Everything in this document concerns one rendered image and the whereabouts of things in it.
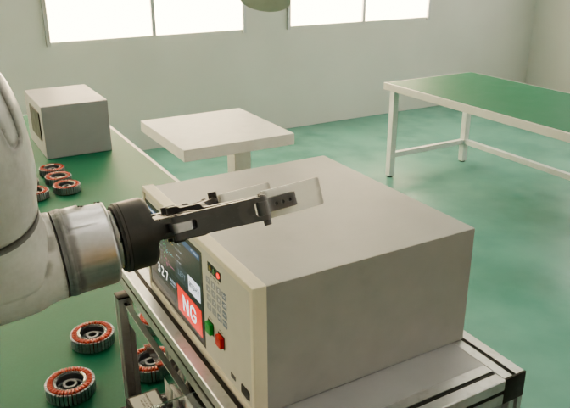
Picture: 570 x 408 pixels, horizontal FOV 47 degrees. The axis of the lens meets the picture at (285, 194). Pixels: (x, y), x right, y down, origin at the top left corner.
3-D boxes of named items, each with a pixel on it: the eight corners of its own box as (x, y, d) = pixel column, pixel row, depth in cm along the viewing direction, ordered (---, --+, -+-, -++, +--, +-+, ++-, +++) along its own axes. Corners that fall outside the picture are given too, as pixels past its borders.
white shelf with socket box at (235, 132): (192, 298, 192) (183, 150, 176) (150, 250, 222) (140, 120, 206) (293, 271, 209) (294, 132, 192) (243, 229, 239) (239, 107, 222)
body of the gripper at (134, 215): (112, 204, 64) (200, 183, 68) (99, 205, 72) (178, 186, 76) (131, 277, 65) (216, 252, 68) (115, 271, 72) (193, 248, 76)
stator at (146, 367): (122, 382, 155) (121, 370, 153) (136, 355, 165) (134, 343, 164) (169, 385, 154) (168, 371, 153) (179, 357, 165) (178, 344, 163)
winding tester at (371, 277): (254, 421, 89) (252, 289, 82) (149, 286, 125) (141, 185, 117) (464, 340, 107) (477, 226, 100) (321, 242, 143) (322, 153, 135)
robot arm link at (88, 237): (44, 210, 70) (99, 198, 72) (65, 292, 70) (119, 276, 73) (51, 210, 61) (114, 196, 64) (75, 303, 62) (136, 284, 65)
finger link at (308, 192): (257, 192, 68) (260, 192, 68) (315, 176, 71) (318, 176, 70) (264, 219, 68) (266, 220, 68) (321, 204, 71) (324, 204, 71)
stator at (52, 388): (50, 414, 144) (47, 400, 143) (42, 386, 154) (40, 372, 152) (101, 399, 149) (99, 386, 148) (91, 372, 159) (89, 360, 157)
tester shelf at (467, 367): (276, 509, 81) (276, 481, 79) (117, 280, 136) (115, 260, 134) (522, 395, 101) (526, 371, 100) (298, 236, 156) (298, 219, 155)
